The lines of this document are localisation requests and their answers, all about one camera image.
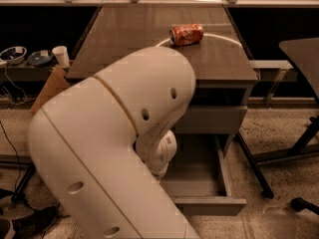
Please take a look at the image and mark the grey drawer cabinet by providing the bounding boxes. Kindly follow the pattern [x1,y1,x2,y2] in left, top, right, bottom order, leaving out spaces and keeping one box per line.
[67,4,258,151]

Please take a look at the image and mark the black shoe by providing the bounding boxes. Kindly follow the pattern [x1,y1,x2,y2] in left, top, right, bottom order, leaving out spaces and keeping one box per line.
[0,206,58,239]

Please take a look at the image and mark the black floor cable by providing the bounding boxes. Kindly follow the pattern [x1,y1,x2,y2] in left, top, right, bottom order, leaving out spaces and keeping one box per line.
[0,121,24,191]

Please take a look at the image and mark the orange soda can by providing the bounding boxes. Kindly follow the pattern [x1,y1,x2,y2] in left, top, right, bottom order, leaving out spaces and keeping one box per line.
[169,24,203,47]

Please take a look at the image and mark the black left stand leg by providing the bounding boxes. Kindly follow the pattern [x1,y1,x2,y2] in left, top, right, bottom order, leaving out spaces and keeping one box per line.
[11,163,35,202]

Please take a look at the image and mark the blue bowl right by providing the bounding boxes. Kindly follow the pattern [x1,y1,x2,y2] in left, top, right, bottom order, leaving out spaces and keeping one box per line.
[27,50,53,67]

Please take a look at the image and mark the blue bowl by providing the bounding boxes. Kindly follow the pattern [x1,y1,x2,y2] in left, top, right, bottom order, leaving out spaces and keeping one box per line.
[0,46,27,65]
[27,50,53,67]

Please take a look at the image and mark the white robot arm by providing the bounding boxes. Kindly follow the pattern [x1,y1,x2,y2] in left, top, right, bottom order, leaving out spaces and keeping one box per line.
[28,47,199,239]

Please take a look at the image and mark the grey low shelf left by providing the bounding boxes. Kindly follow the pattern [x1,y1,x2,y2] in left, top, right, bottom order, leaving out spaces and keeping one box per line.
[0,62,58,82]

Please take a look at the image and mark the black caster foot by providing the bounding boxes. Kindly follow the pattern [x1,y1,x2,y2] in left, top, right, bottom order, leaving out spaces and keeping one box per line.
[290,197,319,215]

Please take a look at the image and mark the white paper cup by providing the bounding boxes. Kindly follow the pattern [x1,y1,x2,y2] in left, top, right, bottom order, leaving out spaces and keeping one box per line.
[52,46,70,68]

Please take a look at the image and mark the grey drawer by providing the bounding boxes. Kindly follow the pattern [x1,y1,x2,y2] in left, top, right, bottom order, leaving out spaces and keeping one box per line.
[174,106,247,134]
[160,134,246,216]

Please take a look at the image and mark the black right stand leg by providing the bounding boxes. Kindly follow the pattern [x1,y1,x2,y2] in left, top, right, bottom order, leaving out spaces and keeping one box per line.
[235,132,274,199]

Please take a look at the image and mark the brown cardboard box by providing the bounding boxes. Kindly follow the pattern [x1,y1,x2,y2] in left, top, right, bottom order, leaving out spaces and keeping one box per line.
[30,66,70,115]

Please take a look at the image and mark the black stand leg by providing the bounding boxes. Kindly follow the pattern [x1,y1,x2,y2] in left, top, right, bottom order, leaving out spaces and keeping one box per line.
[235,132,274,199]
[11,163,35,202]

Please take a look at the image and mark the grey low shelf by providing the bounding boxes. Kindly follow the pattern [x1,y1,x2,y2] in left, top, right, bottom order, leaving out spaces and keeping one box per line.
[0,62,58,82]
[250,60,293,107]

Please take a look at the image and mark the blue bowl left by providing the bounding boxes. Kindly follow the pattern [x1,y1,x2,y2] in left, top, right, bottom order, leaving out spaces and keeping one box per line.
[0,46,27,65]

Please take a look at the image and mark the grey low shelf right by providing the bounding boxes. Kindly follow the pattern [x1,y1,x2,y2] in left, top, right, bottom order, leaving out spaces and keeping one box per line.
[250,60,293,107]

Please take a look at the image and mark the grey top drawer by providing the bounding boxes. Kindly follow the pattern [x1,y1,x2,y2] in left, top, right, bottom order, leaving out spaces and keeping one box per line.
[174,106,247,134]

